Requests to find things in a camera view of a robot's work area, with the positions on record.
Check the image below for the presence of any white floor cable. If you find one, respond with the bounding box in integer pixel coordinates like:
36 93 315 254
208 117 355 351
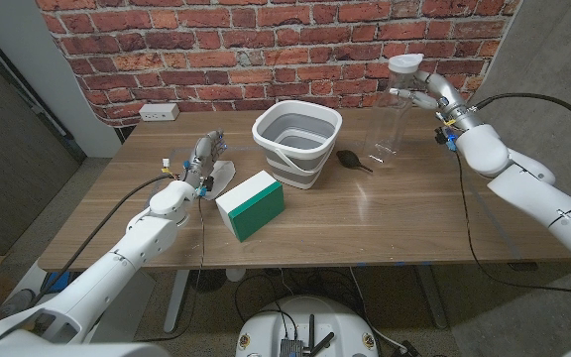
348 267 408 354

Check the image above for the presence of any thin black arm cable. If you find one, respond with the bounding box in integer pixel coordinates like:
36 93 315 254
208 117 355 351
454 151 571 302
134 196 206 343

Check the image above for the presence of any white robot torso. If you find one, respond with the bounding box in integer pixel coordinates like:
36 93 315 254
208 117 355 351
0 340 571 357

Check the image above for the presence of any black rubber bulb blower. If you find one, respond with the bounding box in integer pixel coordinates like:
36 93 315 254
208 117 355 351
335 150 374 175

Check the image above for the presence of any blue floor object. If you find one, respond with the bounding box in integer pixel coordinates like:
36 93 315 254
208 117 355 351
42 271 73 294

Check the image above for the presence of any white grey collapsible bucket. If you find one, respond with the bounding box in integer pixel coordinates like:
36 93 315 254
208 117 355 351
251 99 344 190

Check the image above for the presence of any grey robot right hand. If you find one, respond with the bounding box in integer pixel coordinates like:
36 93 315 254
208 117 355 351
389 68 483 133

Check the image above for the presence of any white table leg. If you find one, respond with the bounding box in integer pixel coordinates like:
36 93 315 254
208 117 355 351
164 270 190 333

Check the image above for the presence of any green and white box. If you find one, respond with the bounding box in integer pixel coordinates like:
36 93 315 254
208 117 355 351
214 170 286 243

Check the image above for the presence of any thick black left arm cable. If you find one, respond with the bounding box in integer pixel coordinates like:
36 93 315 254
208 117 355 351
32 172 175 303

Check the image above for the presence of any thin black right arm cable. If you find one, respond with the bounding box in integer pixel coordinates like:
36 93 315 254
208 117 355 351
454 151 571 302

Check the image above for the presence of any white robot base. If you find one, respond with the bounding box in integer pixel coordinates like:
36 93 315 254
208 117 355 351
235 296 380 357

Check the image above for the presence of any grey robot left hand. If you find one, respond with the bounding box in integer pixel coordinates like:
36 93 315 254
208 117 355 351
181 129 228 192

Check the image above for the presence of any black floor cable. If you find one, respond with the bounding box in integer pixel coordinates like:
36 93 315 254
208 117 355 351
234 274 296 343

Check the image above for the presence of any red brick printed backdrop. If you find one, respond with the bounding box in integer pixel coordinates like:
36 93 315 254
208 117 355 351
35 0 522 128

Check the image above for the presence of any white power outlet strip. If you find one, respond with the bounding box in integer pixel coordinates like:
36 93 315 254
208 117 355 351
138 102 180 123

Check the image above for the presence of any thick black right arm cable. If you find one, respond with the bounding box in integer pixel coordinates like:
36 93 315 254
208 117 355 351
472 92 571 139

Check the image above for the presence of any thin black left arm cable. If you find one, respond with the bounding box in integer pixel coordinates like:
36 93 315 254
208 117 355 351
134 196 206 343

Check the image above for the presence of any white cloth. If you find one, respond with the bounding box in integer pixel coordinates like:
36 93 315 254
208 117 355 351
200 159 237 201

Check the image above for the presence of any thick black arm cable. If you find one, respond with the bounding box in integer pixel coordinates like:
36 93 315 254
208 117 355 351
32 172 175 303
472 92 571 139

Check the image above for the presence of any grey table leg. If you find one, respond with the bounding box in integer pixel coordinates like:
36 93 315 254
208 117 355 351
413 265 449 329

